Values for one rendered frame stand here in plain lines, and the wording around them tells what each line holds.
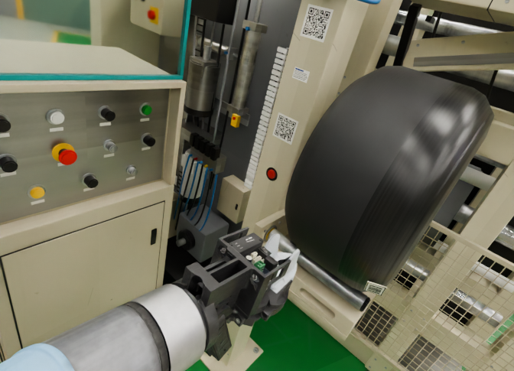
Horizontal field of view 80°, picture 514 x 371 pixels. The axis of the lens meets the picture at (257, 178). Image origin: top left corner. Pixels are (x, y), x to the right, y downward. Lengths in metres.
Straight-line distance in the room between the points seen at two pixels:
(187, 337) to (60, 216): 0.76
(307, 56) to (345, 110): 0.25
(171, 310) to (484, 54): 1.07
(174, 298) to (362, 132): 0.49
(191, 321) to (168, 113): 0.84
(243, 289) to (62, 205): 0.76
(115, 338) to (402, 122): 0.58
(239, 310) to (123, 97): 0.72
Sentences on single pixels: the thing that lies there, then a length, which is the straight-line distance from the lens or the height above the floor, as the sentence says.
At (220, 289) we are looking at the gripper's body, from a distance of 0.30.
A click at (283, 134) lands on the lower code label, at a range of 0.94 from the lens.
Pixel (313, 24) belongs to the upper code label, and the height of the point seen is 1.51.
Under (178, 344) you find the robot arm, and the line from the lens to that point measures 0.29.
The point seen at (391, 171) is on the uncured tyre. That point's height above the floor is 1.31.
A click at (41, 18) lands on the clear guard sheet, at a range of 0.82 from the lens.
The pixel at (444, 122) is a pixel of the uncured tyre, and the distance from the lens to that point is 0.68.
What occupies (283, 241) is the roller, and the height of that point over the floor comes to 0.92.
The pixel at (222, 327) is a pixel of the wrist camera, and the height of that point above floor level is 1.21.
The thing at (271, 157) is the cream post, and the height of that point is 1.11.
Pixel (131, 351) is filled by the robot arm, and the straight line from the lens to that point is 0.27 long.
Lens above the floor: 1.51
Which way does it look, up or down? 29 degrees down
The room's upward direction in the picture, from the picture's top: 15 degrees clockwise
